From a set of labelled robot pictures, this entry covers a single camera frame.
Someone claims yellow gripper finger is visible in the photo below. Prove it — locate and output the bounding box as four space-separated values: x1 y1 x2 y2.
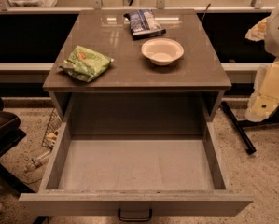
245 17 268 42

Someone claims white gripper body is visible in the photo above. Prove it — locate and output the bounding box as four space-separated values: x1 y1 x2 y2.
245 60 279 122

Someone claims green jalapeno chip bag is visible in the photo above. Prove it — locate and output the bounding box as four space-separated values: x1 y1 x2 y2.
59 46 113 82

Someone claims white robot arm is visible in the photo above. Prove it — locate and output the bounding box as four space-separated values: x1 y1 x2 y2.
245 4 279 122

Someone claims blue chip bag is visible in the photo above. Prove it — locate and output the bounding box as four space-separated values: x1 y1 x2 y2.
124 9 166 40

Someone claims grey cabinet with glossy top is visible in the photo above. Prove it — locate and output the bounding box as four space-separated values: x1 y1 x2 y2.
44 9 231 116

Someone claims open grey top drawer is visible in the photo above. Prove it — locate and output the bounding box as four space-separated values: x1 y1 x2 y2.
20 124 253 217

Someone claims black metal stand leg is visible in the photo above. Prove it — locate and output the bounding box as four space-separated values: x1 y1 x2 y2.
221 102 257 155

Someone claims white paper bowl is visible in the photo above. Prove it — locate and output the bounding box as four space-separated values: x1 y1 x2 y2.
141 38 184 66

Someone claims clear plastic bottle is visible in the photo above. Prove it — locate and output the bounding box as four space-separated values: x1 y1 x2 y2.
24 150 51 173

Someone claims black chair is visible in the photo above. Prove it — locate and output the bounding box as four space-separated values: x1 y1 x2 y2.
0 97 34 193

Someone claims black drawer handle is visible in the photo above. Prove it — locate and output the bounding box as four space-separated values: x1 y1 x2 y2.
117 209 153 223

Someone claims wire mesh basket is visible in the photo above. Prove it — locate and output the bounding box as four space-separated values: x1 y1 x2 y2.
41 109 62 148

